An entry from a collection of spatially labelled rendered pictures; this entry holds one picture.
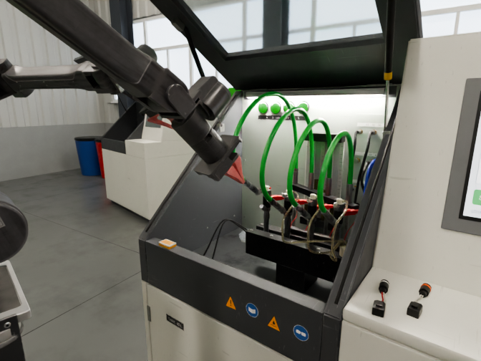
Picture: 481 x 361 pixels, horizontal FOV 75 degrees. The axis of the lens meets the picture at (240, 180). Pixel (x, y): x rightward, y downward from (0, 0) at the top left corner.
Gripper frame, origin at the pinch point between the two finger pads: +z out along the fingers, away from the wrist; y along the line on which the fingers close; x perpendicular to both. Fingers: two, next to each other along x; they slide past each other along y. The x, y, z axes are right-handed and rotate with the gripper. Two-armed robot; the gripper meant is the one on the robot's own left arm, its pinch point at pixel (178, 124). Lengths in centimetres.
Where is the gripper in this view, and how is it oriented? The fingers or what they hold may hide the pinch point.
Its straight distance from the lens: 88.6
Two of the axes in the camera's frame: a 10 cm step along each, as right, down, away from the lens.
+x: -4.3, 7.9, -4.3
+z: 6.3, 6.0, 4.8
